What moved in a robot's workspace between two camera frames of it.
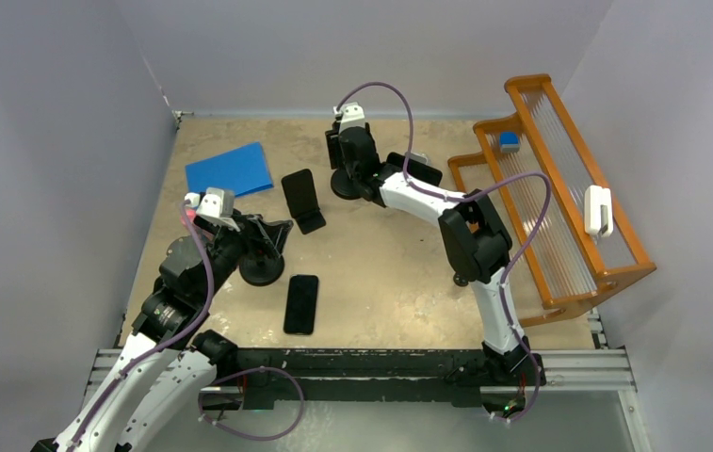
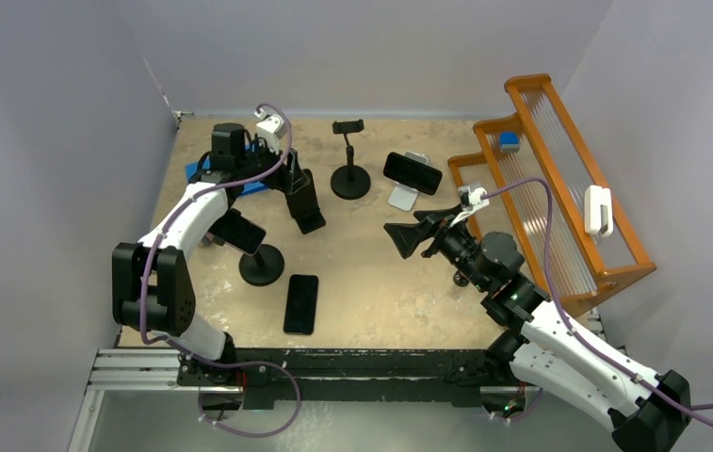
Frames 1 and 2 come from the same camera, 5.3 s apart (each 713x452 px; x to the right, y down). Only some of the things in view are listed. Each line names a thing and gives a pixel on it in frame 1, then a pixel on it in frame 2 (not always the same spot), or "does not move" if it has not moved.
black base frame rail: x=263 y=379 does not move
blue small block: x=509 y=142 does not move
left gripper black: x=269 y=235 -> x=289 y=177
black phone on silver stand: x=414 y=169 does not move
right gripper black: x=334 y=149 -> x=408 y=237
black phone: x=301 y=305 does not move
